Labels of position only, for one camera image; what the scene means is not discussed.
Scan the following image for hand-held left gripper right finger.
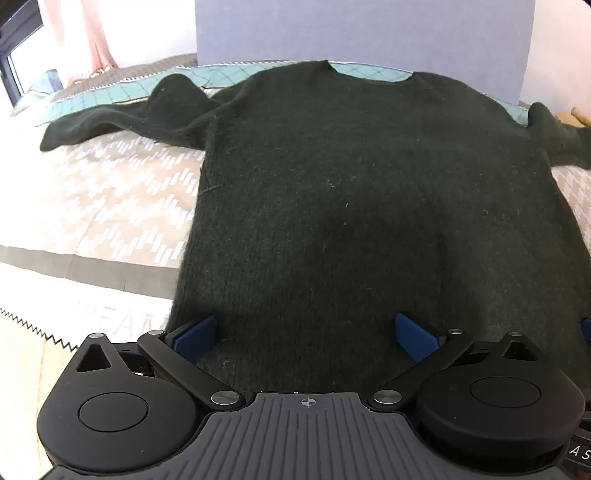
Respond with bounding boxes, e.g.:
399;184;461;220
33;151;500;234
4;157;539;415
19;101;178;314
369;312;548;411

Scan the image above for pink patterned curtain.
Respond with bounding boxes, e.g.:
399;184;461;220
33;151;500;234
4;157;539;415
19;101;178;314
39;0;118;77

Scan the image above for beige chevron patterned bedspread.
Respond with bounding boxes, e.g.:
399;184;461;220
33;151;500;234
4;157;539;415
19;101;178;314
0;52;591;478

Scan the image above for grey padded headboard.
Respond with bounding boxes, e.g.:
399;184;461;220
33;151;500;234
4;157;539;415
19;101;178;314
194;0;536;104

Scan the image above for dark green knit sweater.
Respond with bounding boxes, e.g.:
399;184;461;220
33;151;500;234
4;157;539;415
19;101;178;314
39;59;591;398

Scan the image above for mustard yellow knit sweater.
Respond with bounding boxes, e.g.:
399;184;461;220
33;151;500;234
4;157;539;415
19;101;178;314
555;106;591;129

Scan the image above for dark window frame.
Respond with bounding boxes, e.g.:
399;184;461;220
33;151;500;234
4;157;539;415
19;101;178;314
0;0;44;109

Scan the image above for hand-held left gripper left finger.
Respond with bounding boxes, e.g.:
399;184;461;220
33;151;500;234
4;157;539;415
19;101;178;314
74;314;247;411

